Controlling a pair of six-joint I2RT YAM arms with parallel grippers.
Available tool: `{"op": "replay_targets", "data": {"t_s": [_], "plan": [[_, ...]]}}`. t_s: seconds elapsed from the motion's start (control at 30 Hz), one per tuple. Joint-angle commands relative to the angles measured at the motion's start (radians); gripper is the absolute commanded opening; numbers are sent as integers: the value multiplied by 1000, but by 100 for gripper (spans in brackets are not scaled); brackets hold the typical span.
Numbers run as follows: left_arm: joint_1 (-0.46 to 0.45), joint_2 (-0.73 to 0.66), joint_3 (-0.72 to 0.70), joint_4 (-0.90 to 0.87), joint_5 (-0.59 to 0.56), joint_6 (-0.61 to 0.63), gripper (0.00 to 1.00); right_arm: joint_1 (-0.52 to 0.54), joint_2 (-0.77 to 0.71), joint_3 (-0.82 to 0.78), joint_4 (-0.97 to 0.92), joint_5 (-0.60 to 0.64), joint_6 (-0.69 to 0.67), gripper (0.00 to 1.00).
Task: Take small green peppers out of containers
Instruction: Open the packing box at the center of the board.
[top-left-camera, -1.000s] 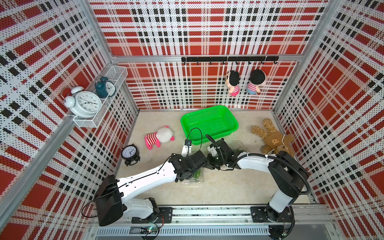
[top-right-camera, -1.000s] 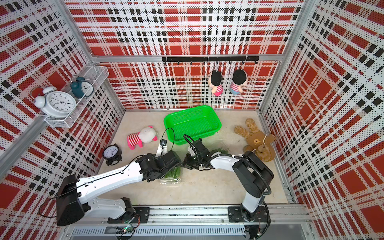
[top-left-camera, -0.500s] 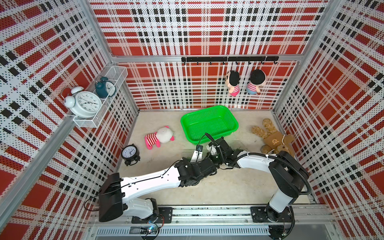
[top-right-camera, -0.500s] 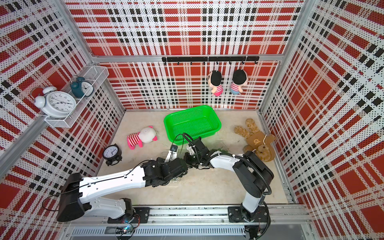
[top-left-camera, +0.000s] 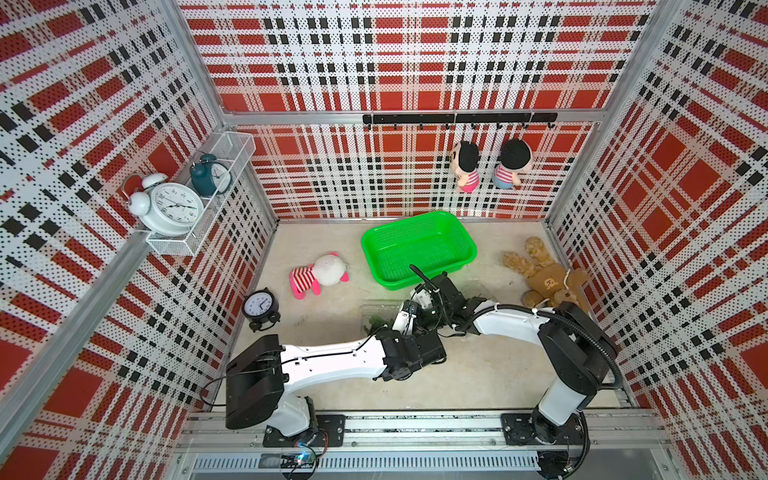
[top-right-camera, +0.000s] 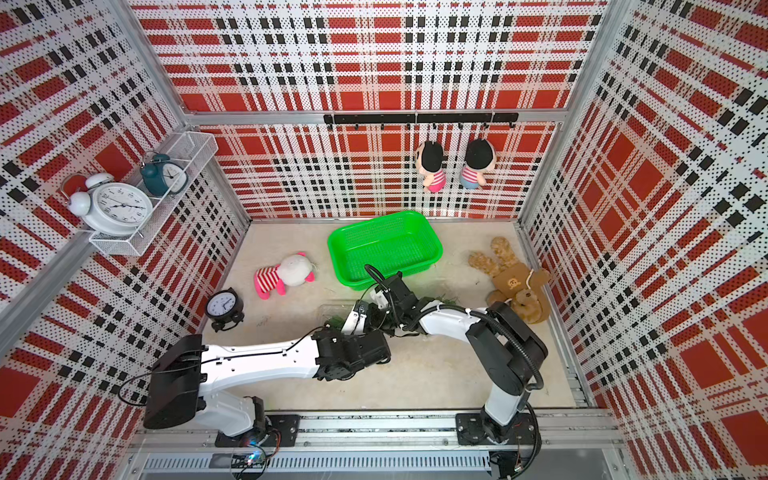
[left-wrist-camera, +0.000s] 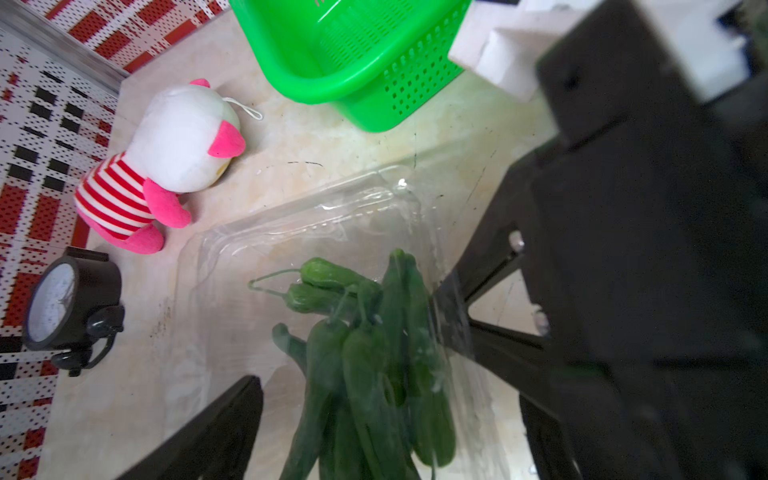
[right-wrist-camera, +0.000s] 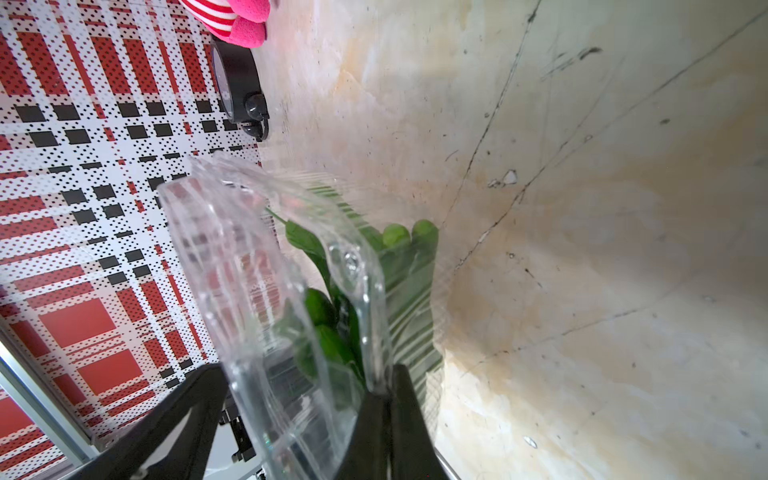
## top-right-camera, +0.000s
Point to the white wire wall shelf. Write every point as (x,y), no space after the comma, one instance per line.
(193,151)

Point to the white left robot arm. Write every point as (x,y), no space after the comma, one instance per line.
(191,381)

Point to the green plastic basket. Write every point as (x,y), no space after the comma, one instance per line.
(402,242)

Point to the black alarm clock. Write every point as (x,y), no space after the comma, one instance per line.
(224,309)

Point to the teal alarm clock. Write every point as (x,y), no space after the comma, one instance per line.
(161,176)

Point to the green circuit board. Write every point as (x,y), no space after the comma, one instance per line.
(250,462)

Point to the brown plush bear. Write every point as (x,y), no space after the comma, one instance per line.
(515,284)

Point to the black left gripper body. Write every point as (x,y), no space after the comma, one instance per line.
(354,371)

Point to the black hook rail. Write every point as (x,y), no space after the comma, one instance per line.
(357,120)

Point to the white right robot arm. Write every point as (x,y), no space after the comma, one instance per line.
(507,348)

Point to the white alarm clock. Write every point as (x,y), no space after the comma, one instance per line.
(109,207)

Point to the pink striped plush toy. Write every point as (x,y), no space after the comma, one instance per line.
(294,270)

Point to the hanging doll pink shirt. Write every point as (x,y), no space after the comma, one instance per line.
(429,163)

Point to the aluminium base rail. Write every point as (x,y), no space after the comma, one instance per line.
(571,444)

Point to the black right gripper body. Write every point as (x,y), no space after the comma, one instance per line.
(386,319)

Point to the hanging doll striped shirt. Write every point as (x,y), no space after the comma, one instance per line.
(480,158)

